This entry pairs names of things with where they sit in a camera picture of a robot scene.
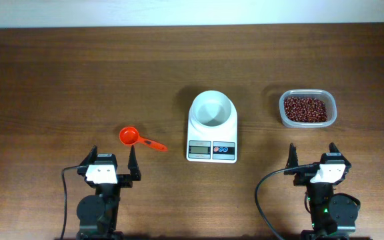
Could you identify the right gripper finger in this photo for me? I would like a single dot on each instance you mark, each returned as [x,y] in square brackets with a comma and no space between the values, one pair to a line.
[292,160]
[333,148]

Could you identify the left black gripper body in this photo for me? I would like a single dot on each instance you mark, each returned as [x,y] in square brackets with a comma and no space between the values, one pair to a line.
[124,182]

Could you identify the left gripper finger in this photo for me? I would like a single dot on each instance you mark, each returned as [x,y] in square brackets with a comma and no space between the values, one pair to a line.
[90,158]
[133,167]

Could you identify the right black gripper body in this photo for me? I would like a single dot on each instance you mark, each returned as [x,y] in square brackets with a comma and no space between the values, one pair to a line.
[301,178]

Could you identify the orange measuring scoop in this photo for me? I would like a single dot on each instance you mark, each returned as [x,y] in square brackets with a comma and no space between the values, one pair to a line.
[130,136]

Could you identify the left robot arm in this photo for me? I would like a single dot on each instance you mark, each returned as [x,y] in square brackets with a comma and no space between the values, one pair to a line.
[97,213]

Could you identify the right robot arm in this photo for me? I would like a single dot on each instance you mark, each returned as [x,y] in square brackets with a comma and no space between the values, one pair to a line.
[333,215]

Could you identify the white digital kitchen scale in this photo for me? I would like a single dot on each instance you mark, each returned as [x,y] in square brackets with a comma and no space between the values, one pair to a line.
[213,144]

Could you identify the red adzuki beans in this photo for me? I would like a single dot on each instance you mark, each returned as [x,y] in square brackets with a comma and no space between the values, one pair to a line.
[305,110]

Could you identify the clear plastic food container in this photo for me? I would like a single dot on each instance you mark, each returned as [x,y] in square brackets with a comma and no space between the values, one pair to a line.
[322,95]

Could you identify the white round bowl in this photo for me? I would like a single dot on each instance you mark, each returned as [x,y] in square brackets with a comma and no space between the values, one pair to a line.
[211,108]

